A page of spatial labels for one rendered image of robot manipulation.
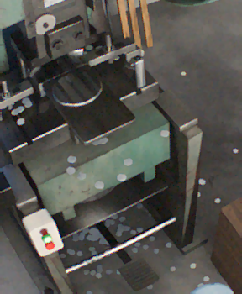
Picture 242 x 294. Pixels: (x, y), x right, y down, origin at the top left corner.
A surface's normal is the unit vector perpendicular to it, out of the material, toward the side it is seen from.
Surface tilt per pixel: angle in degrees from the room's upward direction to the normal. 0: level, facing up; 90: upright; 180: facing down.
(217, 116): 0
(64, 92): 0
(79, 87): 0
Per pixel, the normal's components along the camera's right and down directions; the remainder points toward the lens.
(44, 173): -0.07, -0.69
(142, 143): 0.50, 0.61
